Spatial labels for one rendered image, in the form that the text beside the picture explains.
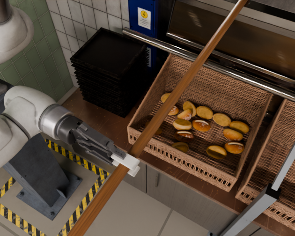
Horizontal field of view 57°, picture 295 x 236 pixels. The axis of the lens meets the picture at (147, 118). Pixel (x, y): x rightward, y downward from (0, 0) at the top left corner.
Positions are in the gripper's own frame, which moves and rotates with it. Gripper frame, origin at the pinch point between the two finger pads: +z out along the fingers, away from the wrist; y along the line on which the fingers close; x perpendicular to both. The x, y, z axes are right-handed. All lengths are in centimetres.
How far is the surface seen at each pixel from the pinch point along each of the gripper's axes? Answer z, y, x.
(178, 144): -1, 53, -41
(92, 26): -85, 43, -81
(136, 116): -25, 45, -40
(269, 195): 38, 23, -24
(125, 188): -28, 119, -27
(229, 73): 10.1, 1.9, -45.8
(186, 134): -1, 54, -49
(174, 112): -13, 56, -60
